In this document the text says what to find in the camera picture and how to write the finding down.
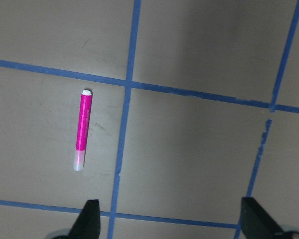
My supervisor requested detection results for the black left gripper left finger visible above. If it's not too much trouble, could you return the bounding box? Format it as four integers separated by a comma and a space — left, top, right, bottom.
67, 199, 101, 239

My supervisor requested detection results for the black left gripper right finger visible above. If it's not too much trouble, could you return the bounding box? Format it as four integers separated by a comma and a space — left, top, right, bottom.
240, 197, 293, 239

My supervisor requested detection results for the pink highlighter pen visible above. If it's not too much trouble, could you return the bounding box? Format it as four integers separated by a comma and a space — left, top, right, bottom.
73, 89, 93, 172

